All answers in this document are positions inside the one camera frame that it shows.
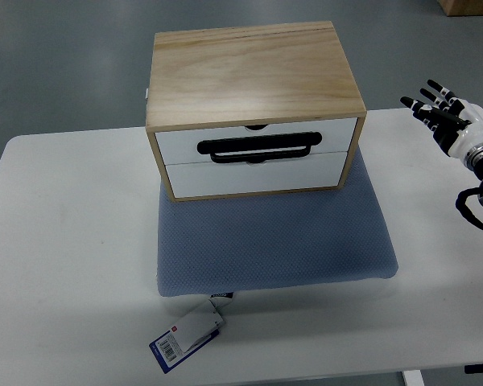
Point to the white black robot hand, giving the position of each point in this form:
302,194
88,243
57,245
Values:
456,126

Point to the black drawer handle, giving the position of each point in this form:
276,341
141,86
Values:
261,148

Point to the white drawer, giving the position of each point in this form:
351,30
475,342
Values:
179,147
211,179

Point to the wooden drawer cabinet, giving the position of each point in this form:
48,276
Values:
252,77

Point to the blue textured cushion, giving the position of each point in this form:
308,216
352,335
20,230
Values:
274,241

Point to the black table control panel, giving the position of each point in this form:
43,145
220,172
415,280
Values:
474,369

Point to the white table leg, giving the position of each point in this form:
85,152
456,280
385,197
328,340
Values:
413,378

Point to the white blue product tag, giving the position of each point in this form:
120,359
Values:
190,333

